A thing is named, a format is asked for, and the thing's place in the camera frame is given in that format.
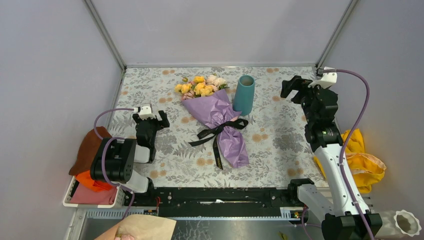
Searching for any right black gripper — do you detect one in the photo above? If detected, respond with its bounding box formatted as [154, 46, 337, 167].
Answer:
[280, 75, 327, 124]

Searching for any yellow pink flower bunch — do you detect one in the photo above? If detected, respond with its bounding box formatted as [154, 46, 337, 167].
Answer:
[174, 74, 229, 100]

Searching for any purple wrapping paper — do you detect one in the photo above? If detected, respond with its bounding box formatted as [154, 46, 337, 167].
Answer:
[182, 89, 249, 170]

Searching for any black ribbon gold lettering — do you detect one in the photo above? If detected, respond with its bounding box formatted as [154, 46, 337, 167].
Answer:
[188, 118, 249, 170]

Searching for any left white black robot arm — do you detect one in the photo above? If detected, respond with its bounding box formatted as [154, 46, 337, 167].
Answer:
[89, 106, 170, 206]

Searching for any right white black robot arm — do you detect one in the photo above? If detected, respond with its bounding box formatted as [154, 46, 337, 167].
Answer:
[280, 75, 383, 240]

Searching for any teal ceramic vase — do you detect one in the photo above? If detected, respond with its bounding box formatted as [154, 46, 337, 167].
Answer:
[232, 75, 255, 116]

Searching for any white ribbed vase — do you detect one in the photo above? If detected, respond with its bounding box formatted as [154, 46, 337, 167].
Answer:
[374, 210, 422, 240]

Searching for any floral patterned table mat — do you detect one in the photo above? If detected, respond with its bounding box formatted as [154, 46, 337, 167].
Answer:
[108, 66, 327, 188]

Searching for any brown cloth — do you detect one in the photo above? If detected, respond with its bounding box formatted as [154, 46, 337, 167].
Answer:
[68, 129, 102, 176]

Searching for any white plastic basket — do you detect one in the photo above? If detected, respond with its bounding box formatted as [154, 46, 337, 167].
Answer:
[62, 176, 126, 209]

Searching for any orange cloth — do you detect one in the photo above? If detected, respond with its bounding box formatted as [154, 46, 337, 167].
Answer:
[75, 170, 113, 192]

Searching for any pink cloth in basket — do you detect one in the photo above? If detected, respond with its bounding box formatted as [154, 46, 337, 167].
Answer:
[69, 184, 117, 205]

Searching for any yellow cloth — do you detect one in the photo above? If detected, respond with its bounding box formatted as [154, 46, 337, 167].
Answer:
[313, 128, 387, 195]

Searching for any brown paper bag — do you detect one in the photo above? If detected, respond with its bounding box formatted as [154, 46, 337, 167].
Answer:
[97, 214, 177, 240]

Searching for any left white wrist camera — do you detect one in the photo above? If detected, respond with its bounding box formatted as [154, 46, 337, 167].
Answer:
[133, 103, 156, 120]

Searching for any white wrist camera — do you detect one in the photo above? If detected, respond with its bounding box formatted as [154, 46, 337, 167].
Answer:
[133, 103, 156, 120]
[308, 66, 338, 89]

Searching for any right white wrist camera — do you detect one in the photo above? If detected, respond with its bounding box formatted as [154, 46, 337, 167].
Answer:
[308, 66, 338, 89]

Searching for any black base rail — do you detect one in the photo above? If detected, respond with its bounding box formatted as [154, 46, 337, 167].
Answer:
[132, 187, 304, 218]

